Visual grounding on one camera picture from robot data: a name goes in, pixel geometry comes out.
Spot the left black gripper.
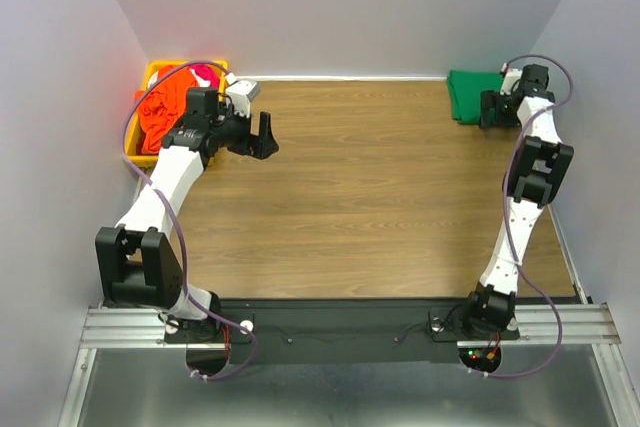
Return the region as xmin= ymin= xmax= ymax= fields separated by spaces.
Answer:
xmin=211 ymin=101 xmax=279 ymax=160

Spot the green t shirt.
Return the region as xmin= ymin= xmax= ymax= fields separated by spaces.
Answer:
xmin=446 ymin=70 xmax=503 ymax=125

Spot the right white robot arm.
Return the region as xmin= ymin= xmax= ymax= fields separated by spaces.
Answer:
xmin=460 ymin=62 xmax=574 ymax=337

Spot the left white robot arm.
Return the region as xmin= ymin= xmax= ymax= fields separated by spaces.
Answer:
xmin=95 ymin=80 xmax=279 ymax=341

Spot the pink white t shirt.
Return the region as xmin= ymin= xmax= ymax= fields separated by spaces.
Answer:
xmin=146 ymin=64 xmax=220 ymax=89

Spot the orange t shirt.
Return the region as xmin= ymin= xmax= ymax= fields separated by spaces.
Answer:
xmin=136 ymin=68 xmax=199 ymax=155

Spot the yellow plastic bin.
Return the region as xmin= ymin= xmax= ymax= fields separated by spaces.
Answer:
xmin=123 ymin=59 xmax=229 ymax=169

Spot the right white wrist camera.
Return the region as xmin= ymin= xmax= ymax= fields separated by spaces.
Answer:
xmin=500 ymin=63 xmax=522 ymax=95

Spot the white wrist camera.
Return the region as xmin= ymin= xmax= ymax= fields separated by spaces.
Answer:
xmin=500 ymin=63 xmax=522 ymax=95
xmin=225 ymin=73 xmax=261 ymax=118

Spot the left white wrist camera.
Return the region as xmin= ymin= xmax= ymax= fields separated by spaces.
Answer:
xmin=225 ymin=73 xmax=261 ymax=118

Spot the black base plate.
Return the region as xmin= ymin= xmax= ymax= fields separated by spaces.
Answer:
xmin=102 ymin=296 xmax=521 ymax=366

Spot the aluminium frame rail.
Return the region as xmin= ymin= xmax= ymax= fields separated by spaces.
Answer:
xmin=57 ymin=166 xmax=174 ymax=427

